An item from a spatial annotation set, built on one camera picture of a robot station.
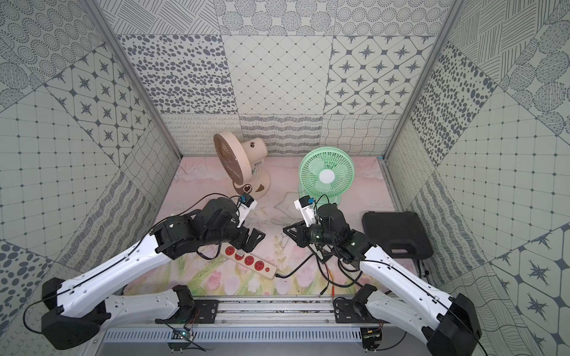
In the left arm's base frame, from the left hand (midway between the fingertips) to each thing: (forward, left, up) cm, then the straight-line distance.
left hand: (253, 222), depth 68 cm
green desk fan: (+21, -24, -1) cm, 32 cm away
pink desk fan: (+23, +7, +2) cm, 25 cm away
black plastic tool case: (+8, -57, -22) cm, 62 cm away
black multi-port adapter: (+1, -24, -24) cm, 34 cm away
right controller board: (-26, -38, -28) cm, 54 cm away
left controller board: (-28, +23, -26) cm, 45 cm away
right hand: (0, -11, -6) cm, 12 cm away
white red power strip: (-4, +4, -22) cm, 23 cm away
